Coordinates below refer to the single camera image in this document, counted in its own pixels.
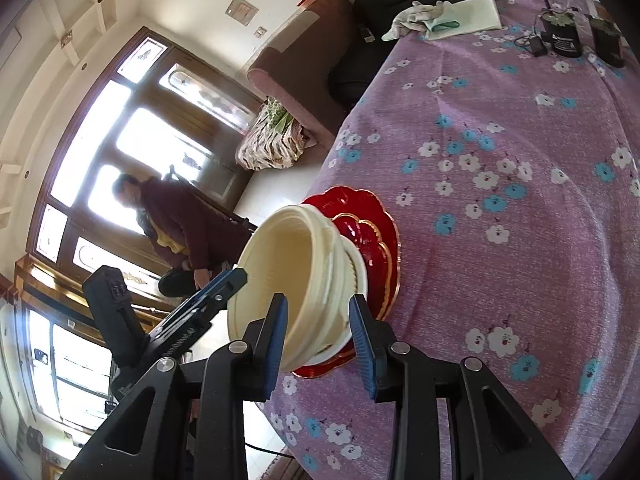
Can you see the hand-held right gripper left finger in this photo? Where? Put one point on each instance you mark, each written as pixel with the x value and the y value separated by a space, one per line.
pixel 275 345

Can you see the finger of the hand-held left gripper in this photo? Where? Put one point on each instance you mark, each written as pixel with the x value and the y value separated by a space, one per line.
pixel 225 280

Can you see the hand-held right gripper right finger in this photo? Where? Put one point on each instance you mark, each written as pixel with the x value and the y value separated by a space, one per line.
pixel 362 345

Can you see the white bowl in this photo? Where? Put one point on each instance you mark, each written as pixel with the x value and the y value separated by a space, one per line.
pixel 361 280

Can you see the small red plate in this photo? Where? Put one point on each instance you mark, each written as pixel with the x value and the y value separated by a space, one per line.
pixel 372 245

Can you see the large red plate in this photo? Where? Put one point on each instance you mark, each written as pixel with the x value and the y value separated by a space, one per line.
pixel 360 202

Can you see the gold framed glass door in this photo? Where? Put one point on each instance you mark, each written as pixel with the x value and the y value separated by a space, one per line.
pixel 65 360

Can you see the striped stool cover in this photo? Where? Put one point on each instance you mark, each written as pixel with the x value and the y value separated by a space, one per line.
pixel 270 145

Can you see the purple floral tablecloth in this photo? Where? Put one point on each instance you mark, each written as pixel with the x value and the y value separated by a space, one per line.
pixel 500 260

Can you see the wooden glass door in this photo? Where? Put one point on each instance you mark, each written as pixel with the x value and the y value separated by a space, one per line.
pixel 145 130

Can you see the brown armchair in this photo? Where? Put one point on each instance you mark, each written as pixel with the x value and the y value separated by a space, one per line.
pixel 300 75

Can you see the black charger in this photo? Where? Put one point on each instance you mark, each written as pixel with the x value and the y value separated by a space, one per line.
pixel 540 45

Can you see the wall switch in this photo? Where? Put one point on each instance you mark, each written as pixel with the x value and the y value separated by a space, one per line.
pixel 260 31

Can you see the wall panel box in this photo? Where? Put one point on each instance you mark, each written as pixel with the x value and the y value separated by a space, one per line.
pixel 241 11

